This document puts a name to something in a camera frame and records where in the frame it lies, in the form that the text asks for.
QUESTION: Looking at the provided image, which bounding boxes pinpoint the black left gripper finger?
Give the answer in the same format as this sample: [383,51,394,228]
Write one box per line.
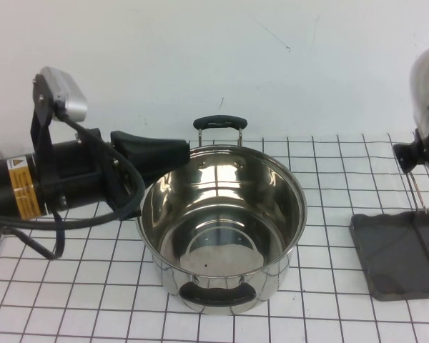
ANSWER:
[123,149,192,179]
[109,130,190,153]

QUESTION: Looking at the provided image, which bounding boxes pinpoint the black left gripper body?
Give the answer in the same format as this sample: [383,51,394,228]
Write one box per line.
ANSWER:
[39,126,144,221]

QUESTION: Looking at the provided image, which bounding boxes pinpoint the stainless steel lid black knob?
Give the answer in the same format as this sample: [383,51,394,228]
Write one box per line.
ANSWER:
[393,41,429,185]

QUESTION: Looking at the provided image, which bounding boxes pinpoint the white black grid tablecloth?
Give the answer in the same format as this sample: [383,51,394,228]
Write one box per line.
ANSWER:
[0,131,429,343]

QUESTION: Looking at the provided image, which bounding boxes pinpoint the black plastic drip tray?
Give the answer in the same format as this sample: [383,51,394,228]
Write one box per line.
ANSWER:
[349,210,429,302]

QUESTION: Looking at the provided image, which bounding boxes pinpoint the thick black camera cable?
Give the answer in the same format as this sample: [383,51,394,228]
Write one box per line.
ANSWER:
[0,116,147,229]

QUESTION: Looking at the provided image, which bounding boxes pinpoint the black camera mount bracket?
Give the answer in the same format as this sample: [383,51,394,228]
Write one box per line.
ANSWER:
[30,73,55,189]

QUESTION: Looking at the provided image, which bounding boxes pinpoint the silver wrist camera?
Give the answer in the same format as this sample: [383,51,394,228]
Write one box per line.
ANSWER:
[35,66,89,123]

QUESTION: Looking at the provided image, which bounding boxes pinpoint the thin black cable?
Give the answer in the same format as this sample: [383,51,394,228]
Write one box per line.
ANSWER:
[6,210,66,261]

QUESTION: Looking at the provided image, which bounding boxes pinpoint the stainless steel pot black handles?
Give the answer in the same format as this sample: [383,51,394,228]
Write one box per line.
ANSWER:
[134,114,307,316]

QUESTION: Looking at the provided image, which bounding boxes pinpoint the metal wire lid rack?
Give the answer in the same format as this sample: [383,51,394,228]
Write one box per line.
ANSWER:
[402,167,429,291]

